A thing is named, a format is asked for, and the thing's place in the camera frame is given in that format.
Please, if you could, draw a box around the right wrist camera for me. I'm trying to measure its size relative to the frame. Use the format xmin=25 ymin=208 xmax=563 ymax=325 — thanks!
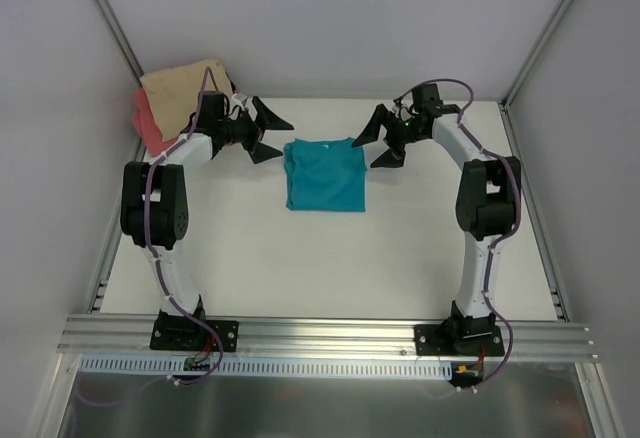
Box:
xmin=394 ymin=84 xmax=460 ymax=118

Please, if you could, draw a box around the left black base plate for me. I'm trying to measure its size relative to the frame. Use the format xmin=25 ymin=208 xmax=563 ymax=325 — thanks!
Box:
xmin=149 ymin=314 xmax=239 ymax=352

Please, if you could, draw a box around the white slotted cable duct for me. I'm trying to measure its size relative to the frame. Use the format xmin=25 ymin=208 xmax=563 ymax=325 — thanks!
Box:
xmin=78 ymin=354 xmax=452 ymax=381

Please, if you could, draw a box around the pink folded t shirt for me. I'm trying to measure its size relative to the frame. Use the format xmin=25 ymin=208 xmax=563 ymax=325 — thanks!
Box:
xmin=132 ymin=88 xmax=189 ymax=157

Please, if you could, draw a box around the right aluminium frame post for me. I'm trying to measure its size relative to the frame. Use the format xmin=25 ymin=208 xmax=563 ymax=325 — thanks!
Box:
xmin=500 ymin=0 xmax=576 ymax=108

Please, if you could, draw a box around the beige folded t shirt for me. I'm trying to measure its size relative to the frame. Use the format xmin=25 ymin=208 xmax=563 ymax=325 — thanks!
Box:
xmin=141 ymin=58 xmax=233 ymax=142

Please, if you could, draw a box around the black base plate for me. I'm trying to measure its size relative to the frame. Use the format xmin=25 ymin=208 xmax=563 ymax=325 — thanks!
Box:
xmin=413 ymin=324 xmax=505 ymax=357
xmin=149 ymin=314 xmax=239 ymax=352

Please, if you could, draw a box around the teal t shirt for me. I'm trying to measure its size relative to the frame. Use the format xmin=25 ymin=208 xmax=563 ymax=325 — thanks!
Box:
xmin=283 ymin=137 xmax=367 ymax=213

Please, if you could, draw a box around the left aluminium frame post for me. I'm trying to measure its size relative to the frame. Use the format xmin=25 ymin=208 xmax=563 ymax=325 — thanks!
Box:
xmin=92 ymin=0 xmax=143 ymax=85

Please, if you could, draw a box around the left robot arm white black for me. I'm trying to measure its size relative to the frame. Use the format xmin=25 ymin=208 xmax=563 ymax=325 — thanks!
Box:
xmin=120 ymin=91 xmax=294 ymax=351

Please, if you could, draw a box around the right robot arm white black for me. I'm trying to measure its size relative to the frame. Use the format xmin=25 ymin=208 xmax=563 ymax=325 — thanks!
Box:
xmin=354 ymin=80 xmax=522 ymax=357

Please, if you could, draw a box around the aluminium frame post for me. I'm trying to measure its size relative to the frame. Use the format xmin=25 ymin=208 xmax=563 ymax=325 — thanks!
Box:
xmin=92 ymin=0 xmax=143 ymax=85
xmin=500 ymin=0 xmax=576 ymax=108

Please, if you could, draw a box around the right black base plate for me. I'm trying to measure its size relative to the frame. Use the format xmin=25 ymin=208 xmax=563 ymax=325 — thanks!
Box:
xmin=413 ymin=324 xmax=505 ymax=357

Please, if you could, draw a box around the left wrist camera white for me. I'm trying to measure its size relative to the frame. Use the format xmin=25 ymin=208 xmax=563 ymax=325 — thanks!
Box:
xmin=230 ymin=93 xmax=250 ymax=116

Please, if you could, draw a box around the aluminium mounting rail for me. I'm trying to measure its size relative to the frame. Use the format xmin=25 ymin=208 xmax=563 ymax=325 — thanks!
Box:
xmin=57 ymin=313 xmax=599 ymax=363

